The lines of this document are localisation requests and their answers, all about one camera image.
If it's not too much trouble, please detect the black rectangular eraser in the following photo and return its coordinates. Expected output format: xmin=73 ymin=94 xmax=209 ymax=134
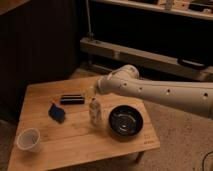
xmin=60 ymin=95 xmax=85 ymax=105

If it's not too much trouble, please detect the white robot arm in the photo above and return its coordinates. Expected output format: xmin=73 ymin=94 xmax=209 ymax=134
xmin=95 ymin=65 xmax=213 ymax=119

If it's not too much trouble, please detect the small clear bottle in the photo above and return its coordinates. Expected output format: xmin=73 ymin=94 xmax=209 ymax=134
xmin=89 ymin=97 xmax=102 ymax=125

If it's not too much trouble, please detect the black round bowl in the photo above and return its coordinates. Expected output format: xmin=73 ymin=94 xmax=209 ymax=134
xmin=108 ymin=105 xmax=144 ymax=137

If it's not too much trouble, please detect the metal pole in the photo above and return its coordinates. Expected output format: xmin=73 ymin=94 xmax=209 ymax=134
xmin=86 ymin=0 xmax=94 ymax=41

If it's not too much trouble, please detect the blue crumpled cloth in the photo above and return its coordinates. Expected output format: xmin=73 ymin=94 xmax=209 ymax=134
xmin=48 ymin=103 xmax=65 ymax=123

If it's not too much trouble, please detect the small wooden table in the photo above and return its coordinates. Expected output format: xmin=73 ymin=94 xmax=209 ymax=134
xmin=8 ymin=77 xmax=160 ymax=171

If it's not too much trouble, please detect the wooden shelf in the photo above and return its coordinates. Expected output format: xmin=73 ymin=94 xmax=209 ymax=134
xmin=92 ymin=0 xmax=213 ymax=21

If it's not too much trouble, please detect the black cable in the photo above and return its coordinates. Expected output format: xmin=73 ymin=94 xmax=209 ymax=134
xmin=200 ymin=150 xmax=213 ymax=171

